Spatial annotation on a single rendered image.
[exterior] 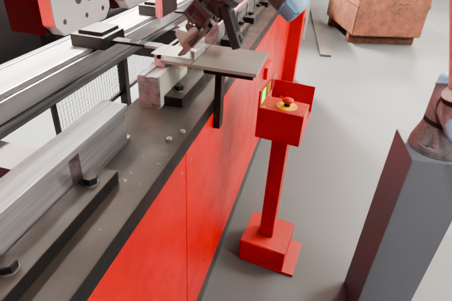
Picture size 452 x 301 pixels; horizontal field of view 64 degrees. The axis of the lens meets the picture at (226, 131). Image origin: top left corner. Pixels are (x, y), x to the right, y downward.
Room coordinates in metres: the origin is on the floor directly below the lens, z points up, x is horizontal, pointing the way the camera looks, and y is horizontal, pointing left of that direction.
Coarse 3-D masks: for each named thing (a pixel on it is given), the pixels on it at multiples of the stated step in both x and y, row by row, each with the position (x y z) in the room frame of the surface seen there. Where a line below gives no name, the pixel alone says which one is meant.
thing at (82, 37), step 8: (96, 24) 1.11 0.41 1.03; (104, 24) 1.11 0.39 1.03; (112, 24) 1.12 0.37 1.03; (80, 32) 1.05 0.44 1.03; (88, 32) 1.04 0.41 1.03; (96, 32) 1.03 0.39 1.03; (104, 32) 1.04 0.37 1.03; (112, 32) 1.07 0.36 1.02; (120, 32) 1.11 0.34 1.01; (72, 40) 1.04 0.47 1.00; (80, 40) 1.03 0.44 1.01; (88, 40) 1.03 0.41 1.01; (96, 40) 1.02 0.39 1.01; (104, 40) 1.02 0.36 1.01; (112, 40) 1.05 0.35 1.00; (120, 40) 1.06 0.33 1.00; (128, 40) 1.06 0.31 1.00; (136, 40) 1.07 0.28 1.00; (96, 48) 1.02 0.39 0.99; (104, 48) 1.02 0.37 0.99
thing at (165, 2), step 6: (156, 0) 0.97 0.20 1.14; (162, 0) 0.97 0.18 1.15; (168, 0) 1.01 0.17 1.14; (174, 0) 1.05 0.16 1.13; (156, 6) 0.97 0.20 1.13; (162, 6) 0.97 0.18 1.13; (168, 6) 1.01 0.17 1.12; (174, 6) 1.05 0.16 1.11; (156, 12) 0.97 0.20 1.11; (162, 12) 0.97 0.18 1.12; (168, 12) 1.01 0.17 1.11; (162, 18) 0.99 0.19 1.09; (168, 18) 1.03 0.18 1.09
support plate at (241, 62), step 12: (216, 48) 1.05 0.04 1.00; (228, 48) 1.05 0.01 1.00; (240, 48) 1.06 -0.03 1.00; (168, 60) 0.93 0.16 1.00; (180, 60) 0.93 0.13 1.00; (192, 60) 0.94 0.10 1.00; (204, 60) 0.94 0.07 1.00; (216, 60) 0.95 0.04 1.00; (228, 60) 0.95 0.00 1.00; (240, 60) 0.96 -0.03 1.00; (252, 60) 0.96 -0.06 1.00; (264, 60) 0.98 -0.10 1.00; (228, 72) 0.88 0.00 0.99; (240, 72) 0.88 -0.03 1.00; (252, 72) 0.88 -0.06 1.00
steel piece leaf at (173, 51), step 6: (168, 48) 1.02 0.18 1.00; (174, 48) 1.02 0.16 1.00; (180, 48) 1.02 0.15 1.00; (192, 48) 1.03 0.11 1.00; (198, 48) 0.97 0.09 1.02; (204, 48) 1.02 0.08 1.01; (162, 54) 0.96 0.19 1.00; (168, 54) 0.97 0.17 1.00; (174, 54) 0.97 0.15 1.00; (186, 54) 0.98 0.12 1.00; (192, 54) 0.98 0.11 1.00; (198, 54) 0.97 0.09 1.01
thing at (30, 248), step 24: (96, 168) 0.57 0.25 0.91; (72, 192) 0.49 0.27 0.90; (96, 192) 0.50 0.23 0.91; (48, 216) 0.43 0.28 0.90; (72, 216) 0.43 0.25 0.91; (24, 240) 0.38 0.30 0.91; (48, 240) 0.38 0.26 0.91; (24, 264) 0.34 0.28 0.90; (48, 264) 0.36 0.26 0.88; (0, 288) 0.30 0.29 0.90; (24, 288) 0.31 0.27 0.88
